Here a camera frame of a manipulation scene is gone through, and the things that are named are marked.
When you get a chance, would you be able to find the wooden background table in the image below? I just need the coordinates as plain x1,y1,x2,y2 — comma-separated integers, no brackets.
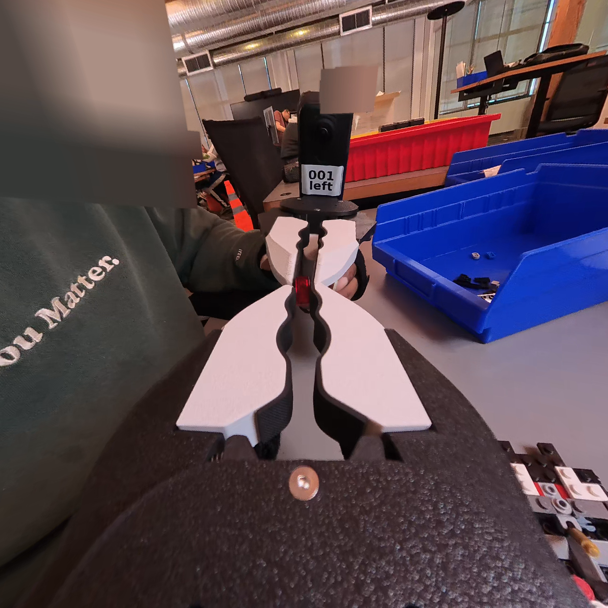
263,167,449,212

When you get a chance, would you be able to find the brick car model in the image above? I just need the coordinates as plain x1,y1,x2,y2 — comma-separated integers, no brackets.
499,440,608,608

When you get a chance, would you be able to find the red plastic bin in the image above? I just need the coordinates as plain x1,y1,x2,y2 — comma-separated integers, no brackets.
344,114,501,183

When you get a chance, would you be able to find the person's left forearm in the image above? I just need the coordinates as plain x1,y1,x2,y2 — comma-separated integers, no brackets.
148,207,281,293

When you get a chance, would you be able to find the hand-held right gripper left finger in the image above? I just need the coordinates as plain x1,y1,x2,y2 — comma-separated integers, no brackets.
176,285,295,447

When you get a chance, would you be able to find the large blue plastic bin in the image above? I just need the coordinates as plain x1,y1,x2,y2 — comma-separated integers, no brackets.
373,164,608,343

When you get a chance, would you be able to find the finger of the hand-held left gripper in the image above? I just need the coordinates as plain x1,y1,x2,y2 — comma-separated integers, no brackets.
310,219,361,290
265,217,309,286

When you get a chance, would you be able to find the black floor lamp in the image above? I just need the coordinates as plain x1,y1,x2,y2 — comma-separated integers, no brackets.
428,0,466,119

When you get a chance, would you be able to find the person's torso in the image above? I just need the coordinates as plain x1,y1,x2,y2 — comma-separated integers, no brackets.
0,198,205,571

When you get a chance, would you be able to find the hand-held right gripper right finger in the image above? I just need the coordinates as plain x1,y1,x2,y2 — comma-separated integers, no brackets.
312,283,433,459

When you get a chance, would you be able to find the wooden background desk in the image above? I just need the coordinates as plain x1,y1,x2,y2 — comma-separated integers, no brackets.
456,53,608,96

